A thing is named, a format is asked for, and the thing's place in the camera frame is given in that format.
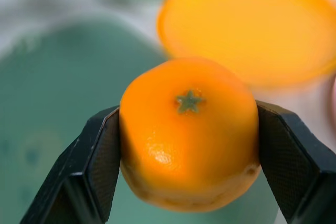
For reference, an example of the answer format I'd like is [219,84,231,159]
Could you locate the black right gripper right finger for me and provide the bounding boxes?
[256,100,336,224]

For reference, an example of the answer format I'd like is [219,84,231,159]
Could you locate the orange mandarin fruit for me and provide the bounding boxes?
[118,57,262,213]

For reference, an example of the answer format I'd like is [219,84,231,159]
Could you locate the orange plate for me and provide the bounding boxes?
[156,0,336,87]

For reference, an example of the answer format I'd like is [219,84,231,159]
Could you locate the dark green plate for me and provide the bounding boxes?
[0,16,279,224]

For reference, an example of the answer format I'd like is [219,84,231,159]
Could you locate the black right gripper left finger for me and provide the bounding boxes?
[20,105,121,224]

